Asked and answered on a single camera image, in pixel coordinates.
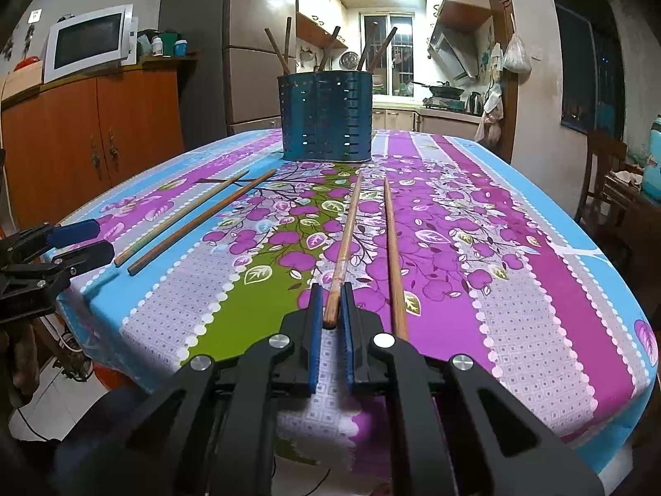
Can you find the brown wooden chopstick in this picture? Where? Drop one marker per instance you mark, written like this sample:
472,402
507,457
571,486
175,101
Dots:
328,49
345,248
277,51
394,258
202,221
384,47
367,46
180,218
287,44

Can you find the red item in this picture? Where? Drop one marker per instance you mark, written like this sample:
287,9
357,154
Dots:
26,63

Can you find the metal range hood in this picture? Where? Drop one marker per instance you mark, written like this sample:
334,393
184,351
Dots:
454,51

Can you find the gas stove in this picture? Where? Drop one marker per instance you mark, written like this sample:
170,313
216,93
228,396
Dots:
444,103

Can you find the cream box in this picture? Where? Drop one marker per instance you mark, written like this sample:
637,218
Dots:
20,85

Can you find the floral striped tablecloth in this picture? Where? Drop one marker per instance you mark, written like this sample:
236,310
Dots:
465,248

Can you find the cluttered wooden side table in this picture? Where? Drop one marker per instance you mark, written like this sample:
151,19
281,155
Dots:
635,212

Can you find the blue jar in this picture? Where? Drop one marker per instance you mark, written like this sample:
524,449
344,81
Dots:
180,48

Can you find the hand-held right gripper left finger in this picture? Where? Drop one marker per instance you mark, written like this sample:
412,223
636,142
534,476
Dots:
315,336

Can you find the orange-red object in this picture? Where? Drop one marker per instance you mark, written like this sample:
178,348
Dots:
111,376

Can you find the dark cloth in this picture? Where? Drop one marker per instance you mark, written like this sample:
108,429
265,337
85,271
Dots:
103,439

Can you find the wooden cabinet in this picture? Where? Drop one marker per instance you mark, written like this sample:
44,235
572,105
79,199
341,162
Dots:
77,155

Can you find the white microwave oven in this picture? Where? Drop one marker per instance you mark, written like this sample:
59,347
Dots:
88,41

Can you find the hanging kitchen cloths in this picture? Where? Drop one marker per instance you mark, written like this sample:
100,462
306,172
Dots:
490,103

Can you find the blue thermos bottle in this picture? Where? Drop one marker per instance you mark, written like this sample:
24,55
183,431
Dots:
653,155

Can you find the hanging round metal strainer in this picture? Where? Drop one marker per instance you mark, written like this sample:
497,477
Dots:
349,60

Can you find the blue perforated metal utensil holder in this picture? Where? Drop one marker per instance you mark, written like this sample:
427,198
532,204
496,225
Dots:
325,116

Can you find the white wall outlet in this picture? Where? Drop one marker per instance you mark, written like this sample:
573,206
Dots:
34,15

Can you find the kitchen window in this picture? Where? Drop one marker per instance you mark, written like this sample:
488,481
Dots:
400,46

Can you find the white plastic bottle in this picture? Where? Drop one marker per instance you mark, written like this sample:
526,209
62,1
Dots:
157,46

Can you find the cream kitchen base cabinets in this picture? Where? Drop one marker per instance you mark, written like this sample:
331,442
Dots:
444,123

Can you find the wooden chair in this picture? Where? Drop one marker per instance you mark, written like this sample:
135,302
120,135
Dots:
601,165

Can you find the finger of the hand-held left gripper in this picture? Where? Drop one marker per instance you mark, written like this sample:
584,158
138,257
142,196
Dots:
88,257
77,232

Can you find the person's left forearm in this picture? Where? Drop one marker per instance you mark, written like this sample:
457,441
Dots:
15,367

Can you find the white power strip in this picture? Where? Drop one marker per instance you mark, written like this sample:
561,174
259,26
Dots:
67,342

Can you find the dark barred window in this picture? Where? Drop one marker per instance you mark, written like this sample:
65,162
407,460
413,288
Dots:
586,51

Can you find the grey refrigerator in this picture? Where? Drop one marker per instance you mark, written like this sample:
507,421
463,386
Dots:
206,62

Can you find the white hanging plastic bag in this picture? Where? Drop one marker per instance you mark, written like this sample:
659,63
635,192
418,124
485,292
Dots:
516,57

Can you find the black wok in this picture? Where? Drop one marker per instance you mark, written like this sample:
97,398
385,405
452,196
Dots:
441,89

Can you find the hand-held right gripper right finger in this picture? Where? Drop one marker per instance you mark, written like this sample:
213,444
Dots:
347,336

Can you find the metal electric kettle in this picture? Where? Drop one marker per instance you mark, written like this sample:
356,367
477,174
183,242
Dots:
475,103

